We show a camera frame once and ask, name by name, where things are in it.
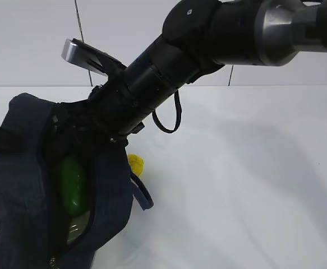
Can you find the silver wrist camera on right gripper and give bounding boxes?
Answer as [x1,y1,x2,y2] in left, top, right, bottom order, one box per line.
[61,39,126,77]

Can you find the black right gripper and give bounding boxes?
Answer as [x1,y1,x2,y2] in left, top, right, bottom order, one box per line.
[50,69,163,151]

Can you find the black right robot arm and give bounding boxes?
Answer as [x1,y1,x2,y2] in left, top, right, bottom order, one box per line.
[49,1,327,152]

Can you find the yellow lemon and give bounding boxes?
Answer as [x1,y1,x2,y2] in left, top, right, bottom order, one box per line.
[127,154,144,176]

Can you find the green cucumber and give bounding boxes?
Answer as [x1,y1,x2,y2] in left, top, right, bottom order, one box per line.
[55,156,88,216]

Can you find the dark navy zippered lunch bag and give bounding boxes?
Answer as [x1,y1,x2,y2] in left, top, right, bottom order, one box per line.
[0,93,154,268]

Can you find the glass container with green lid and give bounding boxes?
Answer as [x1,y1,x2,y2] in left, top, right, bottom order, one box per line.
[67,211,90,244]

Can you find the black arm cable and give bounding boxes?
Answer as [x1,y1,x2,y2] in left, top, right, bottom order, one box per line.
[152,89,182,133]

